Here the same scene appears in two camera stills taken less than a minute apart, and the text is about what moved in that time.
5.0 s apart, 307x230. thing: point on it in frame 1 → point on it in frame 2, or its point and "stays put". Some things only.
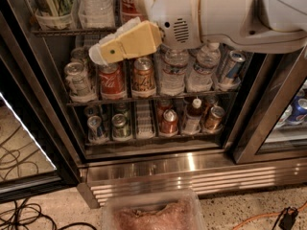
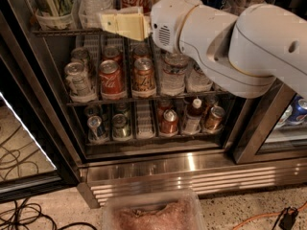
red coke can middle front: x=111 y=81 stays put
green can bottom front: x=120 y=130 stays put
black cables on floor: x=24 y=212 stays put
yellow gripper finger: x=136 y=37 → x=129 y=22
